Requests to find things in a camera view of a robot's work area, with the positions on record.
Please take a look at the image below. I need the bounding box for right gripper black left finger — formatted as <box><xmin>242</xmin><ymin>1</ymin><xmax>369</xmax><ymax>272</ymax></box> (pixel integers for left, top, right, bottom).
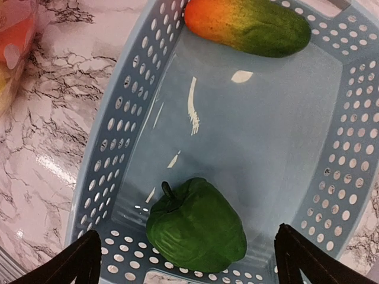
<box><xmin>13</xmin><ymin>230</ymin><xmax>102</xmax><ymax>284</ymax></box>

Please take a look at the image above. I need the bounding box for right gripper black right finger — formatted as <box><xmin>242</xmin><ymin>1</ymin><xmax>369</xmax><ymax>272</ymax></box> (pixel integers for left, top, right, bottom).
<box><xmin>274</xmin><ymin>224</ymin><xmax>373</xmax><ymax>284</ymax></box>

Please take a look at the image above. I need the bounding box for dark green toy avocado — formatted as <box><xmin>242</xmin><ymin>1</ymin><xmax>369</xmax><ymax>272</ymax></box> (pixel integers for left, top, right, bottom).
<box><xmin>146</xmin><ymin>177</ymin><xmax>247</xmax><ymax>273</ymax></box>

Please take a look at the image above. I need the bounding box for grey plastic basket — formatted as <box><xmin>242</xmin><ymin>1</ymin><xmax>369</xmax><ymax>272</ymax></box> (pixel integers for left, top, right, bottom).
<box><xmin>66</xmin><ymin>1</ymin><xmax>378</xmax><ymax>283</ymax></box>

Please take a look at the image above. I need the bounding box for orange green toy mango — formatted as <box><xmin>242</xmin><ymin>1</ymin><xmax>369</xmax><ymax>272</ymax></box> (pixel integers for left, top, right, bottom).
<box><xmin>184</xmin><ymin>0</ymin><xmax>311</xmax><ymax>58</ymax></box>

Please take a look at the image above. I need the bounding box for clear zip top bag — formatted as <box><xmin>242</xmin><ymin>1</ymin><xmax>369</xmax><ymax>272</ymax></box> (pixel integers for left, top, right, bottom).
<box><xmin>0</xmin><ymin>0</ymin><xmax>41</xmax><ymax>119</ymax></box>

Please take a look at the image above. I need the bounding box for yellow toy lemon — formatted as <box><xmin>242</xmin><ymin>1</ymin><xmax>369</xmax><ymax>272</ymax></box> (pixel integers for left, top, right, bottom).
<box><xmin>1</xmin><ymin>63</ymin><xmax>18</xmax><ymax>115</ymax></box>

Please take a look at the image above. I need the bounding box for orange toy orange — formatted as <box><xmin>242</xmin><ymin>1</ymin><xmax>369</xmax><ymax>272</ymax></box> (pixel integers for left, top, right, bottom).
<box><xmin>1</xmin><ymin>15</ymin><xmax>35</xmax><ymax>62</ymax></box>

